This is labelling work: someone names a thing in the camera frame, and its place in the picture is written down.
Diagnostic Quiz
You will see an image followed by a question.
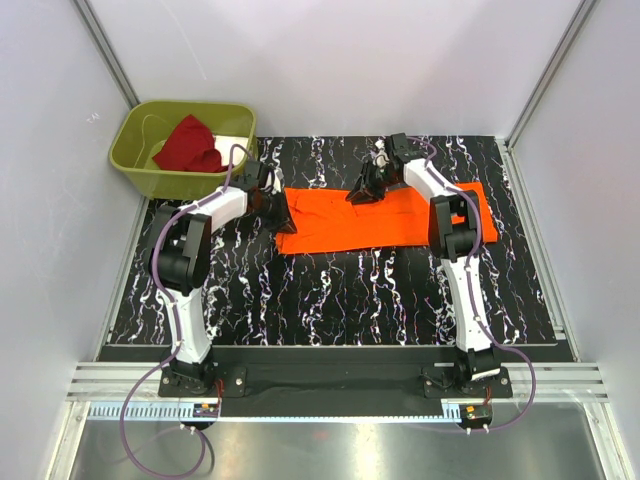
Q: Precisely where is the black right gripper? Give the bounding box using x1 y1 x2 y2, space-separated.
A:
345 161 399 207

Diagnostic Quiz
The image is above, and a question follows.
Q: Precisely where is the orange t shirt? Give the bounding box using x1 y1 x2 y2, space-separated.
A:
275 181 499 256

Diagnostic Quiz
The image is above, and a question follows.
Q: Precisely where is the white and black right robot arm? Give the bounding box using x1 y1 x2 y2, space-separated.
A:
346 133 500 397

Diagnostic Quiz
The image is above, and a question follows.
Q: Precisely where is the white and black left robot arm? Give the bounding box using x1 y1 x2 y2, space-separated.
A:
146 160 297 396

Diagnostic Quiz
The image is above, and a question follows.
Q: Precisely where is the black marbled table mat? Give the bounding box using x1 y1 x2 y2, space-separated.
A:
106 135 557 346

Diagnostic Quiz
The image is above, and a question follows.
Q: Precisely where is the white cloth in bin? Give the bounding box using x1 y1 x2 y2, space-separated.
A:
215 135 250 166

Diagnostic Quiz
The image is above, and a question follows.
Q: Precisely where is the dark red t shirt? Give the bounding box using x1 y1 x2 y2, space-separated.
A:
153 115 228 173

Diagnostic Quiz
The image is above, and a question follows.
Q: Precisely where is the green plastic bin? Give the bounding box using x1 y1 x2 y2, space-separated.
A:
109 100 257 200

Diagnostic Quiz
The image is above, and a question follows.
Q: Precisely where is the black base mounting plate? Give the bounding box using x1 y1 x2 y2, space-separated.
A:
158 346 513 420

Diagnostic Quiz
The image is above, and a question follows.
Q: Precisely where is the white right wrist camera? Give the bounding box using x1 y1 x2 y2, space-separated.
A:
373 139 389 169

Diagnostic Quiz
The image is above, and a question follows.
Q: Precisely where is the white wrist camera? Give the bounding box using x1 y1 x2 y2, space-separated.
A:
373 139 389 169
265 168 284 193

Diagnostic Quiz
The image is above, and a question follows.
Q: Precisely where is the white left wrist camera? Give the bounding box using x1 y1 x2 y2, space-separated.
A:
265 168 284 193

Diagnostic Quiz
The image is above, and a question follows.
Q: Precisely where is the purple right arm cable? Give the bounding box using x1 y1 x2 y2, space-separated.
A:
407 137 501 351

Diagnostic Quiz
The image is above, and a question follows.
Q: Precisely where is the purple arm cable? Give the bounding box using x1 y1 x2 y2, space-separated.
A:
152 143 251 351
407 137 501 351

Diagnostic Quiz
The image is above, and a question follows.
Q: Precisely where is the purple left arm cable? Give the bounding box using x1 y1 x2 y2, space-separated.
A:
152 143 251 351

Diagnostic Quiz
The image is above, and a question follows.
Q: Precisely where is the aluminium frame rail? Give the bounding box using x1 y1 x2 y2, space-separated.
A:
71 0 140 109

